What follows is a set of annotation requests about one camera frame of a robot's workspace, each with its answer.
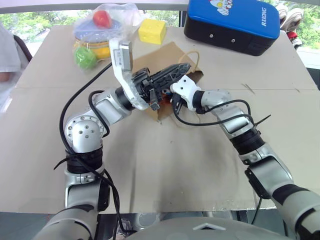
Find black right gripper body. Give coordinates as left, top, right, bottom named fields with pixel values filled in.
left=170, top=91, right=188, bottom=116

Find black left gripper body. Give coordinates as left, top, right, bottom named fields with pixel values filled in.
left=130, top=67, right=161, bottom=111

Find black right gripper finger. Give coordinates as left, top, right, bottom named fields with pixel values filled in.
left=154, top=73, right=187, bottom=93
left=149, top=62, right=193, bottom=82

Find orange plush toy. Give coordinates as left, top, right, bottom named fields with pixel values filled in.
left=159, top=90, right=175, bottom=108

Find brown paper bag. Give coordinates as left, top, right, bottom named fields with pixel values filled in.
left=131, top=41, right=205, bottom=126

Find yellow cheese plush toy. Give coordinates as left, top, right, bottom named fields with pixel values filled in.
left=137, top=18, right=168, bottom=46

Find yellow round plush toy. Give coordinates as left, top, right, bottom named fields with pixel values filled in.
left=94, top=46, right=111, bottom=60

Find green round plush toy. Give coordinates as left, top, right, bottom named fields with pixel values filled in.
left=73, top=46, right=98, bottom=71

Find clear plastic bag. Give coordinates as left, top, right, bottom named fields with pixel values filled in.
left=72, top=2, right=144, bottom=74

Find red apple plush toy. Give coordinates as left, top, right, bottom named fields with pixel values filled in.
left=92, top=10, right=112, bottom=29

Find blue plush plate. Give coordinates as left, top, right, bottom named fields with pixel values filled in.
left=73, top=18, right=124, bottom=39

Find brown cardboard sheet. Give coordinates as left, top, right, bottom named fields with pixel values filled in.
left=15, top=24, right=320, bottom=91
left=0, top=86, right=320, bottom=215

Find blue and black case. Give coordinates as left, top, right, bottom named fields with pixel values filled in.
left=183, top=0, right=281, bottom=57

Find white and red shoes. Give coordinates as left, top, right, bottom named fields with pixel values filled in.
left=277, top=6, right=305, bottom=49

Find grey robot torso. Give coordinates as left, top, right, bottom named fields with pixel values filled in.
left=124, top=215, right=290, bottom=240

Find person in white shirt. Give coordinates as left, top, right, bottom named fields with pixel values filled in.
left=0, top=21, right=34, bottom=114

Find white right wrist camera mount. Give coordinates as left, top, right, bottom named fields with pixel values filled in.
left=169, top=74, right=202, bottom=112

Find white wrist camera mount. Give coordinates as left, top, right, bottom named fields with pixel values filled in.
left=108, top=38, right=151, bottom=111
left=169, top=74, right=202, bottom=112

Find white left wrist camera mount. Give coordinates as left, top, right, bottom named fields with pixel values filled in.
left=108, top=38, right=151, bottom=111

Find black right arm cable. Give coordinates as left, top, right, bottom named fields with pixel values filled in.
left=171, top=99, right=254, bottom=127

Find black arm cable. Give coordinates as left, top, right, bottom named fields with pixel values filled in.
left=53, top=62, right=131, bottom=234
left=171, top=99, right=254, bottom=127

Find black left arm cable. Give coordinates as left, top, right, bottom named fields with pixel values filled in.
left=53, top=62, right=131, bottom=234

